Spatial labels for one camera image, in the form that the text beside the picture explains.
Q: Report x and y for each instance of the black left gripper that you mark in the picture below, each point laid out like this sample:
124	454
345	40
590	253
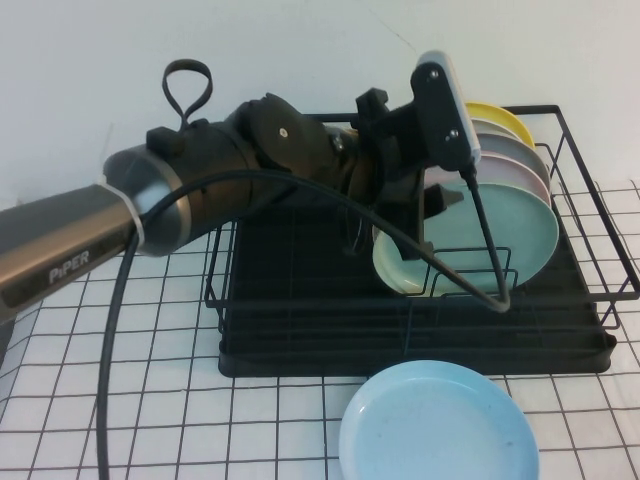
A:
395	150

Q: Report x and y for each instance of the teal green plate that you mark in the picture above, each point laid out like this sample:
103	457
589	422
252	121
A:
500	235

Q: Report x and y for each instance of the pink plate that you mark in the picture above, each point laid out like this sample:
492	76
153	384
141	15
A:
520	172

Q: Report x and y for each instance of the white plate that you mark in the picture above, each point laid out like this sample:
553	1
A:
492	125

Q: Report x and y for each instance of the yellow plate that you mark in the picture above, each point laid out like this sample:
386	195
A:
500	111

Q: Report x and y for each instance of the light blue plate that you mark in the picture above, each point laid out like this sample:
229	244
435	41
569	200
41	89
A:
440	425

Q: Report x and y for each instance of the black plastic drain tray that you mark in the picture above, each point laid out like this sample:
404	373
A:
310	250

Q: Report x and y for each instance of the white black grid tablecloth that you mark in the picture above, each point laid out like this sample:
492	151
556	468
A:
200	400

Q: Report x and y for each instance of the white zip tie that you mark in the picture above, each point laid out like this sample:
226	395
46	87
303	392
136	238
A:
134	220

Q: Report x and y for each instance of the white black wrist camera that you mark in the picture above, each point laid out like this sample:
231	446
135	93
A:
450	100

